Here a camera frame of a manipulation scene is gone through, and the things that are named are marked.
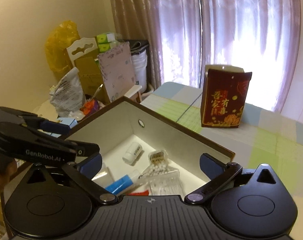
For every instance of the operator hand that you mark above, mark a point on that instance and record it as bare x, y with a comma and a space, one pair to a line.
7, 172

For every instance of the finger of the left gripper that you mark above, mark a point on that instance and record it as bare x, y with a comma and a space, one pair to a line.
34, 121
84, 148

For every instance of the brown cardboard box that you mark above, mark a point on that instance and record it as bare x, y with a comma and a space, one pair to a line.
83, 54

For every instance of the green tissue pack stack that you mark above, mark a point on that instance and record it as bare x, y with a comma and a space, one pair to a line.
107, 41

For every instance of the purple window curtain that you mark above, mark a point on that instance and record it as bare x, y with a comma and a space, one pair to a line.
260, 36

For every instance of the translucent plastic case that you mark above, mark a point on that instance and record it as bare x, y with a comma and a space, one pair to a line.
104, 177

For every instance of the orange small object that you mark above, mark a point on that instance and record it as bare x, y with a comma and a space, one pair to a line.
90, 107

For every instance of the white bucket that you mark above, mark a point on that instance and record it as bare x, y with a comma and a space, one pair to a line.
139, 56

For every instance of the grey foil bag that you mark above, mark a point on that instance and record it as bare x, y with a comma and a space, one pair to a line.
68, 96

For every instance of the large brown storage box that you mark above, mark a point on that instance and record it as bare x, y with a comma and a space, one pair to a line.
115, 127

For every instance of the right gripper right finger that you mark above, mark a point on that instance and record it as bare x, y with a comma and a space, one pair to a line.
220, 175

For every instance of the red candy wrapper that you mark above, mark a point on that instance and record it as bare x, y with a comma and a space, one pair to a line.
140, 193

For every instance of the checked tablecloth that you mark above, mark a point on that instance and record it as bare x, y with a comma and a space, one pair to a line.
262, 136

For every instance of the blue toothpaste tube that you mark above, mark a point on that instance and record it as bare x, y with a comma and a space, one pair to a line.
124, 183

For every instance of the small white bottle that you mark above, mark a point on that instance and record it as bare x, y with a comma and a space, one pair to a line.
132, 153

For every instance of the yellow plastic bag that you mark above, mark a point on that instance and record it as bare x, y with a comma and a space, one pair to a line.
62, 37

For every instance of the clear plastic floss box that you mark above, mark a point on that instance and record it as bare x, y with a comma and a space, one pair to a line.
167, 184

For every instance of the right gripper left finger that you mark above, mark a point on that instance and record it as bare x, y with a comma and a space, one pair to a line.
83, 173

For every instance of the light blue carton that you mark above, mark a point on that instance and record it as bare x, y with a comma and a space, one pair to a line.
70, 122

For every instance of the red gold gift bag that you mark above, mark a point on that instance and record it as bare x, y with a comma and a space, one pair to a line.
223, 97

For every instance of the cotton swab packet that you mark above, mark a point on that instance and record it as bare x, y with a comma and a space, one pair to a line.
158, 165

